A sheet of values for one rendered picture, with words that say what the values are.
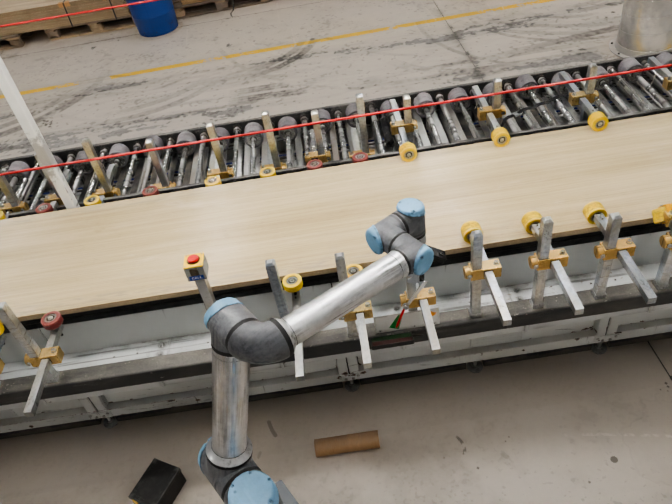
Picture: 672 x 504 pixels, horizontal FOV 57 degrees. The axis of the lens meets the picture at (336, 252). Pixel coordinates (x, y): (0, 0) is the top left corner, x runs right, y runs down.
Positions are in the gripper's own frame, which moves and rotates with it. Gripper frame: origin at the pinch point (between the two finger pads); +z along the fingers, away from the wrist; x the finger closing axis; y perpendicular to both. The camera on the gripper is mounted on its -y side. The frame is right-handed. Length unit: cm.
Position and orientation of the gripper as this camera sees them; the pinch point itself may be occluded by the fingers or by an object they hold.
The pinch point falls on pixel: (421, 282)
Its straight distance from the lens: 224.9
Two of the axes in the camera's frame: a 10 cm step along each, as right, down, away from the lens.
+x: 0.9, 6.7, -7.4
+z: 1.3, 7.3, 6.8
